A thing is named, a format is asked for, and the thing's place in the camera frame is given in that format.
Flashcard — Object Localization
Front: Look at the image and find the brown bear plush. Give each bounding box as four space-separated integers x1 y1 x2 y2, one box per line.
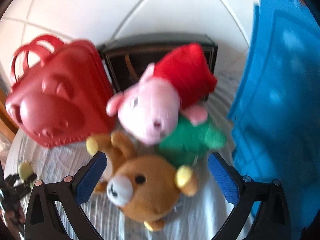
86 131 199 231

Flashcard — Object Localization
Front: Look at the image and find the blue plastic bin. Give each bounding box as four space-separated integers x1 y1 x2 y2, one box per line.
228 0 319 239

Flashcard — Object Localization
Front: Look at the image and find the red bear-shaped handbag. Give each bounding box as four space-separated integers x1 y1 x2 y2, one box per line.
5 35 116 148

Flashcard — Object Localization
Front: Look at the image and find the black framed picture box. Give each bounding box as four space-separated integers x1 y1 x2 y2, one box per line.
97 33 218 100

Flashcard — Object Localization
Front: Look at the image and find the pink pig plush red dress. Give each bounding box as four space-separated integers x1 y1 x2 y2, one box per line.
106 43 217 145

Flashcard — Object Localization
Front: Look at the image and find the light green monster plush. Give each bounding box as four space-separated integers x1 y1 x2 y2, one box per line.
18 162 34 181

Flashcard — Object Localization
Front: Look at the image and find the green plush toy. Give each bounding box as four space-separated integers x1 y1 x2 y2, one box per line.
156 115 227 167

